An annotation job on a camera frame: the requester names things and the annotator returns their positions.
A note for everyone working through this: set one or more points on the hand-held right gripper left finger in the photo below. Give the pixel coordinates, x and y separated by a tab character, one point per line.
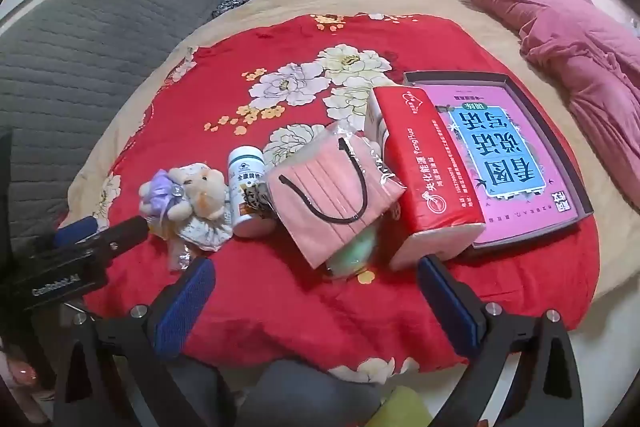
184	309

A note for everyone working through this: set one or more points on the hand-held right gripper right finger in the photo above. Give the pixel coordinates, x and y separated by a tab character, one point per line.
445	307

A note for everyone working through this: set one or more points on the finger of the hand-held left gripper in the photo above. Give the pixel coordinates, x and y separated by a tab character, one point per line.
122	237
75	231

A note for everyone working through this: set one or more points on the beige purple plush toy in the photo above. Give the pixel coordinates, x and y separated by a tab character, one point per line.
200	192

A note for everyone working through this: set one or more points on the green sponge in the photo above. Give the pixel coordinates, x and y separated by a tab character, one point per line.
350	259

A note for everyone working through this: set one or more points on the leopard print scrunchie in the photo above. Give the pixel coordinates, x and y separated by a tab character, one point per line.
257	201

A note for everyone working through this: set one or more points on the pink face mask pack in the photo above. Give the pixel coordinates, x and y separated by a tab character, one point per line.
325	202

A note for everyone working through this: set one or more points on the dark grey shallow box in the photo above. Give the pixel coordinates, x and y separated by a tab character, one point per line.
575	177

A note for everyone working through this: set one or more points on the person's left hand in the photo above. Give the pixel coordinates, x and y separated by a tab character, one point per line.
22	374

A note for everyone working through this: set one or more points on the small clear plastic packet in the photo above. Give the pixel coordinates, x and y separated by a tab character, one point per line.
181	254

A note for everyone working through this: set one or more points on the red floral blanket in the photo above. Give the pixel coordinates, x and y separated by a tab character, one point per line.
250	307

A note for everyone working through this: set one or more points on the yellow green cloth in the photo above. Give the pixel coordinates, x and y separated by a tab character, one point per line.
400	409

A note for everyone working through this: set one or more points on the white pill bottle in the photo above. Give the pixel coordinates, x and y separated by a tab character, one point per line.
245	174

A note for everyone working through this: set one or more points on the red tissue pack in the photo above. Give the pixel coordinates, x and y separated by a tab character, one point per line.
425	167

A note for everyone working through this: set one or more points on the grey cloth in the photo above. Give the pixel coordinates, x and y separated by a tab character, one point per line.
310	397

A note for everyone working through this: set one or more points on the grey quilted headboard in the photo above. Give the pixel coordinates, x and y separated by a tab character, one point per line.
100	57

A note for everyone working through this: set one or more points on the pink quilt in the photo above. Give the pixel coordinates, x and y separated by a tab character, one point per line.
575	47

